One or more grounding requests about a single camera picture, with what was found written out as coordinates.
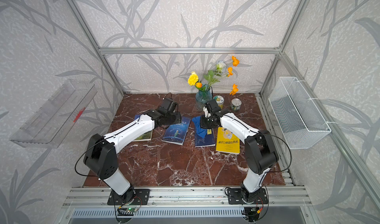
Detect Little Prince blue book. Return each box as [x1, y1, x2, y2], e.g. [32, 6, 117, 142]
[161, 117, 191, 145]

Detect blue cloth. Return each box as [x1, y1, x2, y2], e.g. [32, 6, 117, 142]
[192, 116, 207, 138]

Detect dark navy Chinese book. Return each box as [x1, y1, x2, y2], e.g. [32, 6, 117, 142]
[195, 130, 216, 147]

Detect Animal Farm book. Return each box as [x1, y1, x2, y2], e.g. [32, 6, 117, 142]
[133, 115, 152, 142]

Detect yellow book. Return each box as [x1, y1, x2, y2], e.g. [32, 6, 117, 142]
[216, 127, 240, 154]

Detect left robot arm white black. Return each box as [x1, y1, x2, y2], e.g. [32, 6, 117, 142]
[83, 98, 182, 196]

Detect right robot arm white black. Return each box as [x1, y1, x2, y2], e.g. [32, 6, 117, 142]
[200, 99, 279, 204]

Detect green white tin can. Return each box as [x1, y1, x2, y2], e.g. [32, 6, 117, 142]
[213, 95, 225, 109]

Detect glass vase teal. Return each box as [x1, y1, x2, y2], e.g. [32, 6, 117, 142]
[196, 88, 213, 111]

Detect open silver tin can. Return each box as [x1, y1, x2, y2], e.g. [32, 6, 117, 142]
[231, 98, 242, 112]

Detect yellow orange flower bouquet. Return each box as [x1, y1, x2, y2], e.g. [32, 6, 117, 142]
[188, 56, 240, 92]

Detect left circuit board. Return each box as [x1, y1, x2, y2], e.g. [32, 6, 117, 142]
[116, 206, 140, 217]

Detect clear acrylic shelf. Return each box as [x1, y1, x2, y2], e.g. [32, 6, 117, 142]
[10, 79, 97, 148]

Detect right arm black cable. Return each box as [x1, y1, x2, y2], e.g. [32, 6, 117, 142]
[261, 133, 293, 173]

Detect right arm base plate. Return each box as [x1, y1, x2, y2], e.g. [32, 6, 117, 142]
[224, 187, 269, 205]

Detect white wire basket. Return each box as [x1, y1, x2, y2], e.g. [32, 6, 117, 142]
[269, 76, 331, 149]

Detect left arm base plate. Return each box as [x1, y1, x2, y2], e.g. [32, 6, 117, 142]
[107, 187, 150, 206]

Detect aluminium front rail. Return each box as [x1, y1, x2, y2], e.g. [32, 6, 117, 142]
[62, 186, 312, 208]

